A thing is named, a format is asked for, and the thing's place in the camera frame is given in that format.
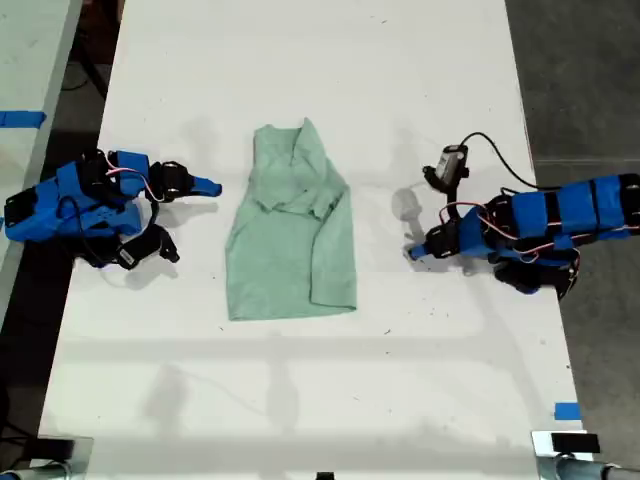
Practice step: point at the small black clip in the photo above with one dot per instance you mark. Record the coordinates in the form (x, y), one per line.
(325, 476)

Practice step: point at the black camera stalk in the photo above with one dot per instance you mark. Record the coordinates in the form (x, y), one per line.
(159, 220)
(455, 202)

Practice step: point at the long blue tape strip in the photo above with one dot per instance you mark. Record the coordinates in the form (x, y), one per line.
(20, 119)

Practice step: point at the short blue tape strip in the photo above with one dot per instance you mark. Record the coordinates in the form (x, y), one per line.
(567, 411)

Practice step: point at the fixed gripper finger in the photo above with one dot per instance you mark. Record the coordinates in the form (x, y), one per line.
(206, 192)
(421, 256)

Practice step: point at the white side table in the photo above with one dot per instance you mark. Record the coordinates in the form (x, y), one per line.
(30, 75)

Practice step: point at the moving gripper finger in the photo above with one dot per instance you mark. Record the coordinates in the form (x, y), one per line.
(206, 184)
(420, 249)

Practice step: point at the pale green T-shirt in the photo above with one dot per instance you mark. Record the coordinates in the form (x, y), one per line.
(280, 260)

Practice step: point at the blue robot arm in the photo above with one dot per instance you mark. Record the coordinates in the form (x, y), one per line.
(560, 215)
(45, 210)

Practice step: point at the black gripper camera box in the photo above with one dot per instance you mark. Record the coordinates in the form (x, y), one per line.
(135, 252)
(450, 167)

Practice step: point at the metal corner bracket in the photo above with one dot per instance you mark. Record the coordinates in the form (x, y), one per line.
(542, 457)
(82, 457)

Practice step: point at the small black box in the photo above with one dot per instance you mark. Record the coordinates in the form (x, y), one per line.
(575, 443)

